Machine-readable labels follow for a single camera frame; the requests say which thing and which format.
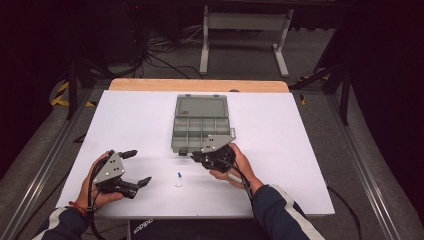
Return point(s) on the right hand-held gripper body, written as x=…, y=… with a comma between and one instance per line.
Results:
x=218, y=151

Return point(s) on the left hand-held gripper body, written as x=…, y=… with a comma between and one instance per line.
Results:
x=110, y=168

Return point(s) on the blue push pin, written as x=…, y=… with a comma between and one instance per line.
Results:
x=179, y=174

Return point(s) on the clear plastic compartment box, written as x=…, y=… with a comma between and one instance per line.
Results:
x=200, y=123

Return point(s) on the white push pin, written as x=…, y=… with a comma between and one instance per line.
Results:
x=178, y=184

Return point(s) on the person's right hand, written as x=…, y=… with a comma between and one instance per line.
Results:
x=243, y=166

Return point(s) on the person's left hand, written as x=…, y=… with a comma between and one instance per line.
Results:
x=100, y=198

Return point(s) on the white table board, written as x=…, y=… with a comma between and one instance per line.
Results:
x=133, y=126

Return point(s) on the wooden table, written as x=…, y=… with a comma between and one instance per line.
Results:
x=150, y=85

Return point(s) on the black tripod stand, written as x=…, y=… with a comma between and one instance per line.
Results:
x=72, y=90

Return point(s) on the yellow black floor tape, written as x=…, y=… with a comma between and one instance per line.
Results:
x=59, y=99

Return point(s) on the white metal stand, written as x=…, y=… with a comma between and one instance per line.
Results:
x=245, y=21

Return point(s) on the black metal stand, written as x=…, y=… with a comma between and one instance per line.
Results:
x=345, y=96

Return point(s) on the aluminium floor rail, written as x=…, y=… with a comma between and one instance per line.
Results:
x=363, y=170
x=43, y=170

